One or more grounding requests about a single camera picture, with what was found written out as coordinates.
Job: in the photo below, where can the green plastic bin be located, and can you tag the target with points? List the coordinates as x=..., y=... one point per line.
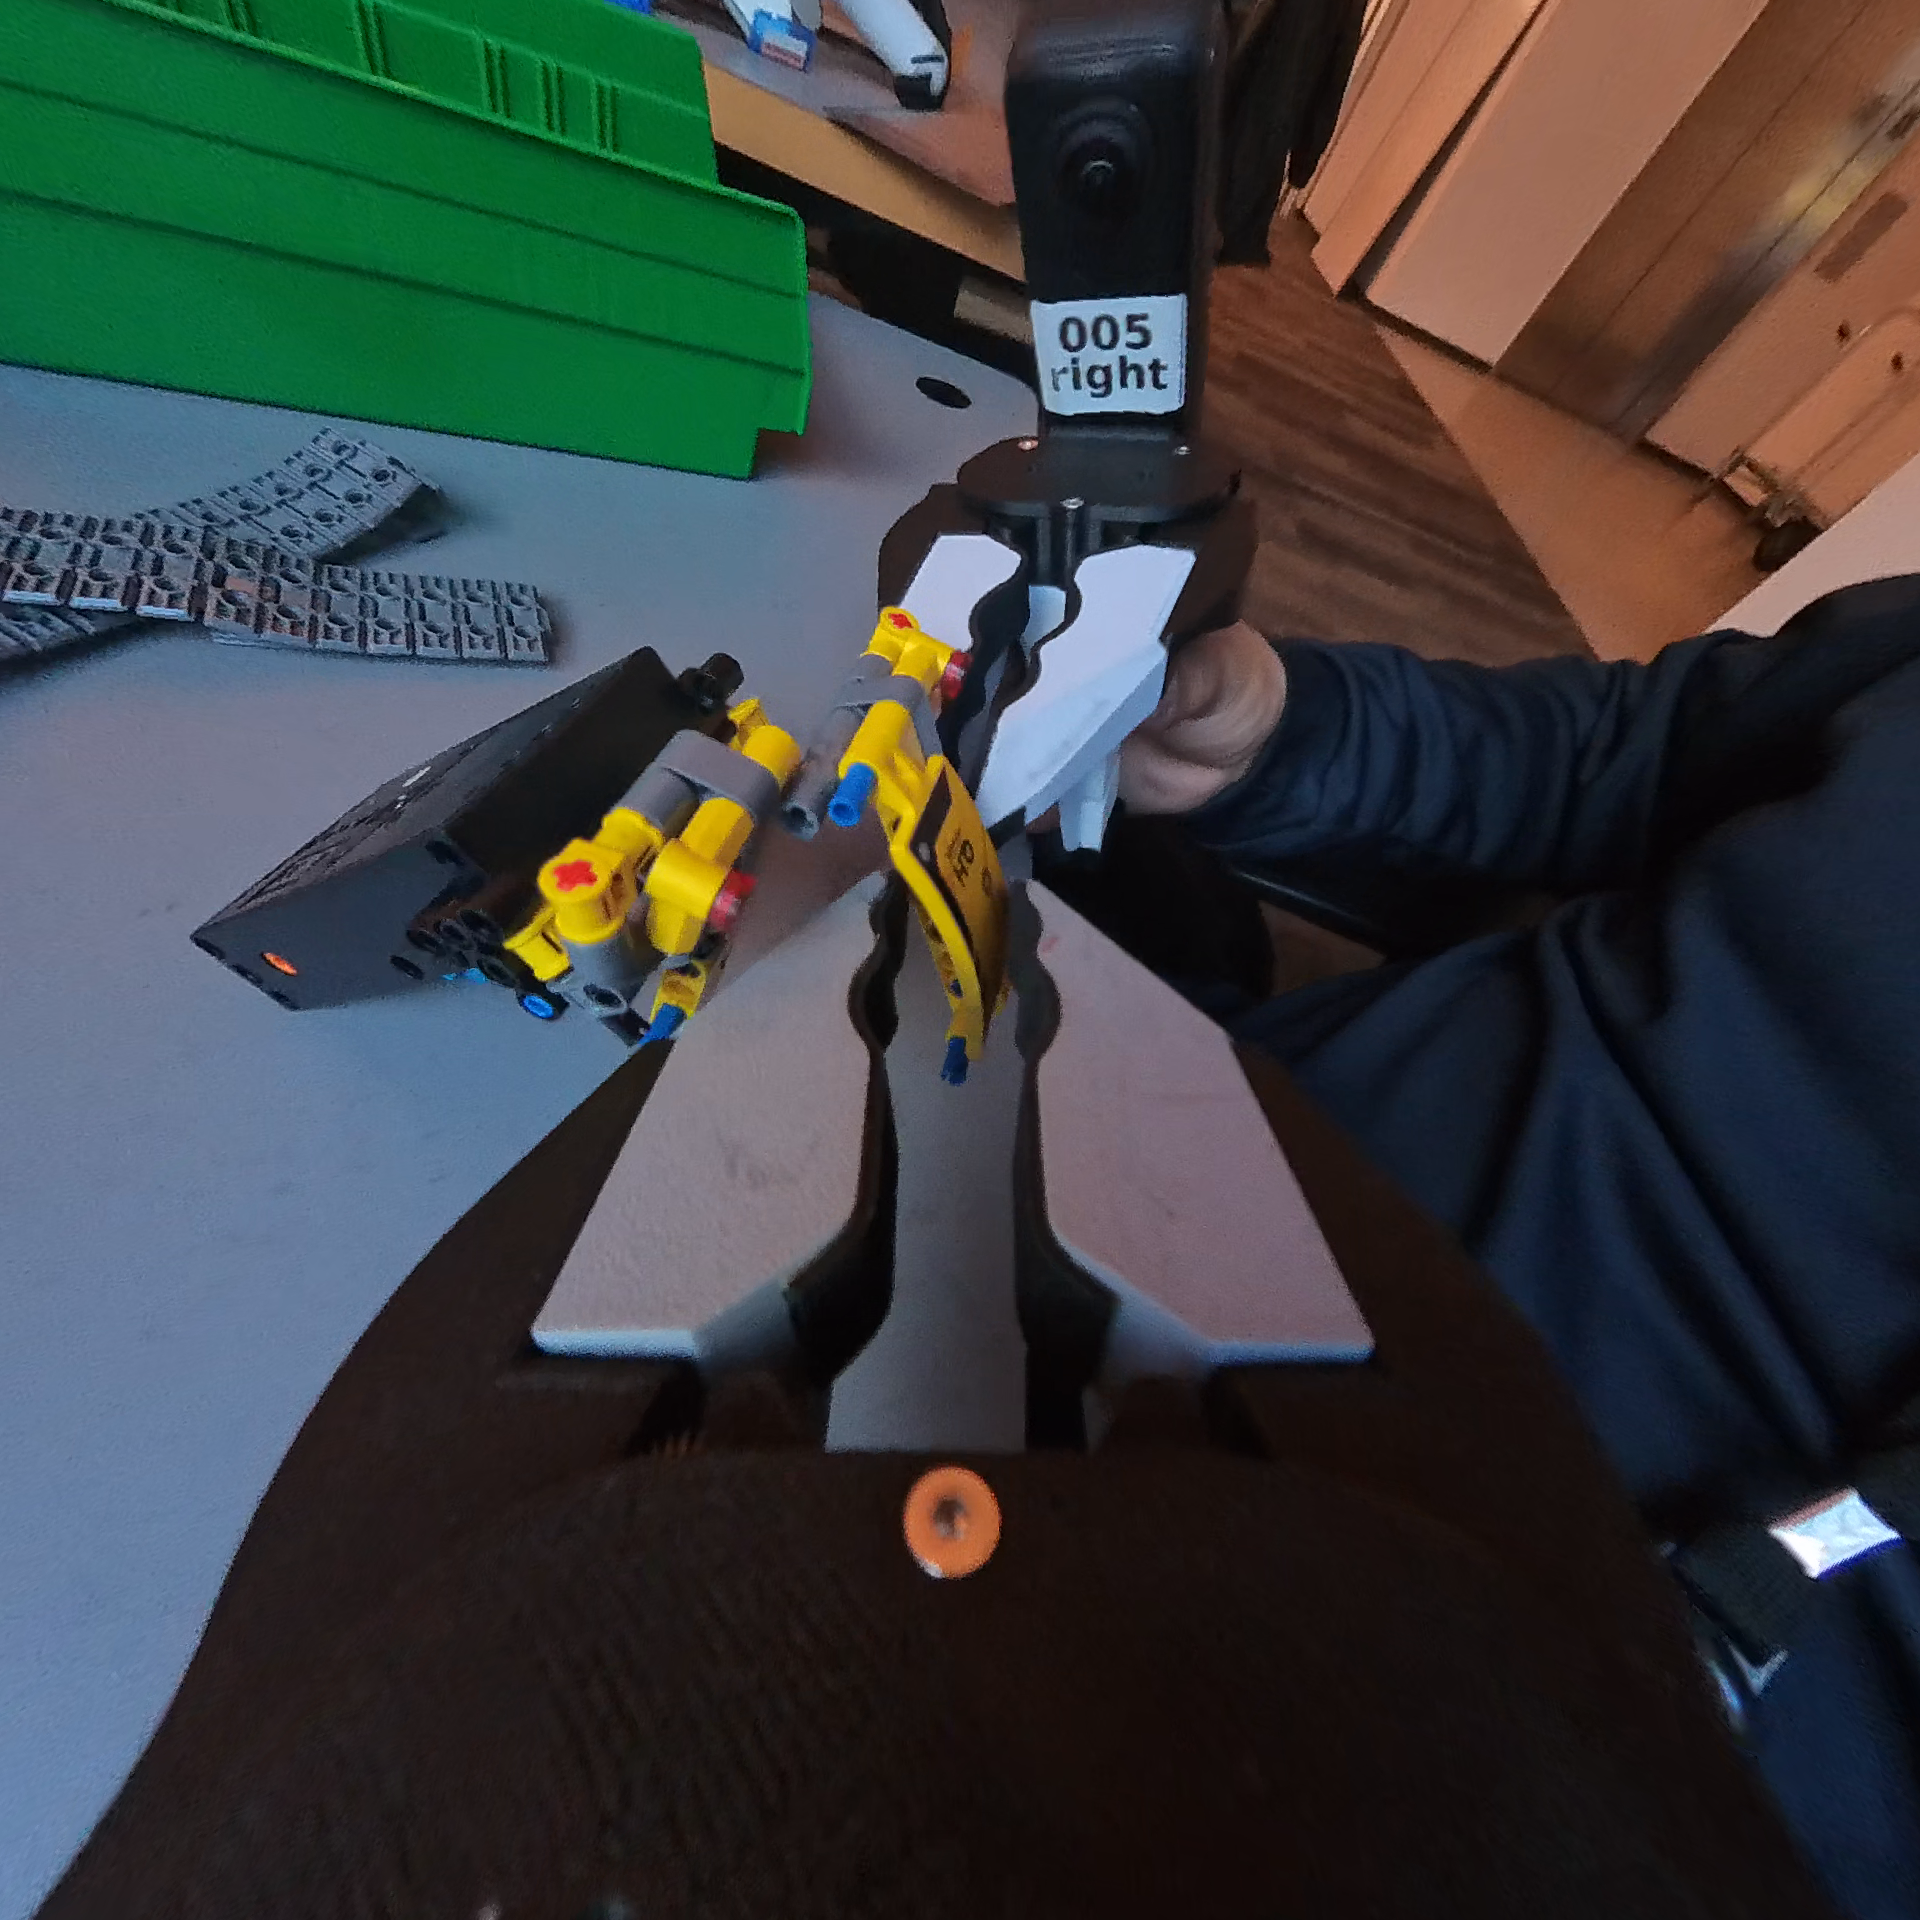
x=450, y=75
x=374, y=331

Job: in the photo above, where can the person's right forearm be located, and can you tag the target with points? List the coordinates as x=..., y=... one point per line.
x=1501, y=735

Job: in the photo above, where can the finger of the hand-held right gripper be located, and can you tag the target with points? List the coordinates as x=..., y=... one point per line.
x=1110, y=660
x=960, y=579

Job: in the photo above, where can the yellow toy brick assembly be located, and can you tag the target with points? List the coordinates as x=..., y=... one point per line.
x=960, y=871

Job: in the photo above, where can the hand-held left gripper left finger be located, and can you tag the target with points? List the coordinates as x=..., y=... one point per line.
x=720, y=1185

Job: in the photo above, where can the person's right hand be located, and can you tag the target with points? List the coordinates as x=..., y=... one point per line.
x=1214, y=721

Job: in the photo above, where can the white and black device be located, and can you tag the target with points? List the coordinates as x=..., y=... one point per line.
x=900, y=52

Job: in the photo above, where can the dark cloth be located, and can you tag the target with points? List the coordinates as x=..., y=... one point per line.
x=1290, y=121

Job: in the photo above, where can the wooden table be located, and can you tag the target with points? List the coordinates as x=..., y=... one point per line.
x=840, y=164

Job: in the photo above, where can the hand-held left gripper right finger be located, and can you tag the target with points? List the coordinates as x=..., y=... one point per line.
x=1184, y=1185

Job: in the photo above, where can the yellow grey brick assembly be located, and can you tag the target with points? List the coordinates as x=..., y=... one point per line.
x=691, y=871

